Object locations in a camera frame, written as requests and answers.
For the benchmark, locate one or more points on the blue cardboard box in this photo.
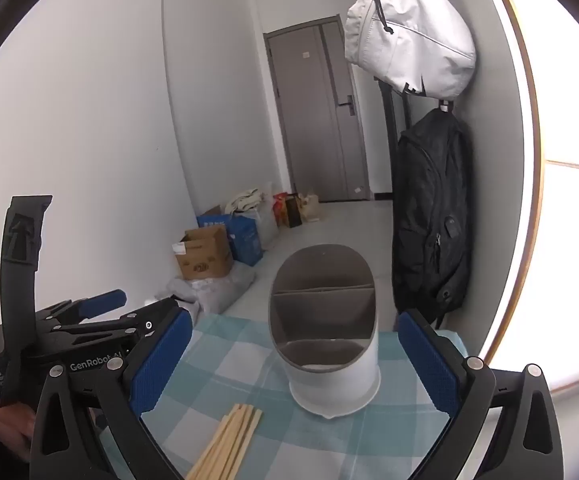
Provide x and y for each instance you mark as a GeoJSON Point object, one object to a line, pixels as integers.
{"type": "Point", "coordinates": [244, 240]}

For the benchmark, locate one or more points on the black backpack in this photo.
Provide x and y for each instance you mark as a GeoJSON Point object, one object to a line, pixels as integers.
{"type": "Point", "coordinates": [429, 210]}

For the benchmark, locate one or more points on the white shoulder bag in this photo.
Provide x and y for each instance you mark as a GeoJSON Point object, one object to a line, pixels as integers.
{"type": "Point", "coordinates": [409, 35]}

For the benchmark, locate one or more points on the red snack bag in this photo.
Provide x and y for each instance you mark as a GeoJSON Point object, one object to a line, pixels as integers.
{"type": "Point", "coordinates": [278, 207]}

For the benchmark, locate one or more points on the black coat rack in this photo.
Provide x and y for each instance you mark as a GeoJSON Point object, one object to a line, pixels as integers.
{"type": "Point", "coordinates": [400, 110]}

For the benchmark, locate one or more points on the window with wooden frame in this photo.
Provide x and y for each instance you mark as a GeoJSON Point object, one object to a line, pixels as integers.
{"type": "Point", "coordinates": [569, 110]}

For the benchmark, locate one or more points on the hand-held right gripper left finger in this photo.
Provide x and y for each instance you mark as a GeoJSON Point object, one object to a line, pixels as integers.
{"type": "Point", "coordinates": [162, 360]}

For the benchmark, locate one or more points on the white and grey utensil holder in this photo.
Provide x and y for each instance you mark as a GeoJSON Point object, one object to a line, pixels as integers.
{"type": "Point", "coordinates": [334, 385]}

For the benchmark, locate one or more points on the dark paper bag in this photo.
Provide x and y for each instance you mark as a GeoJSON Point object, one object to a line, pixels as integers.
{"type": "Point", "coordinates": [293, 212]}

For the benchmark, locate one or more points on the grey plastic parcel bag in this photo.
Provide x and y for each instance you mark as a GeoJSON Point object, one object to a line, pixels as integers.
{"type": "Point", "coordinates": [219, 292]}

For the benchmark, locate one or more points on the cream cloth tote bag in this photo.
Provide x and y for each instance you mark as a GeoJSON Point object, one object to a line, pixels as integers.
{"type": "Point", "coordinates": [244, 202]}

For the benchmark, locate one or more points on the person's left hand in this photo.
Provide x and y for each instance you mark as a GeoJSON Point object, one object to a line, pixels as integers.
{"type": "Point", "coordinates": [12, 430]}

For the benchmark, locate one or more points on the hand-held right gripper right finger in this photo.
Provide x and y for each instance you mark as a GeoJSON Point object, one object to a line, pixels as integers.
{"type": "Point", "coordinates": [427, 365]}

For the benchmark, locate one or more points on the bundle of wooden chopsticks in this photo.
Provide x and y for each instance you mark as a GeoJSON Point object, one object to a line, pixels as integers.
{"type": "Point", "coordinates": [229, 440]}

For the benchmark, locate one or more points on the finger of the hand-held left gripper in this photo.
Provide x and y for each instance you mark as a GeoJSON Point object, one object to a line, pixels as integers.
{"type": "Point", "coordinates": [104, 301]}
{"type": "Point", "coordinates": [137, 324]}

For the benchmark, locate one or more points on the teal checkered tablecloth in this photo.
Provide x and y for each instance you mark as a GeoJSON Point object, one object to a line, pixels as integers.
{"type": "Point", "coordinates": [249, 375]}

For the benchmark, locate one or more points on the grey door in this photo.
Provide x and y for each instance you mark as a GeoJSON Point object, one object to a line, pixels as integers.
{"type": "Point", "coordinates": [309, 125]}

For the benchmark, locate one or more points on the brown cardboard box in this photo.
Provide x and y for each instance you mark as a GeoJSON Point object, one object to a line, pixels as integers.
{"type": "Point", "coordinates": [204, 257]}

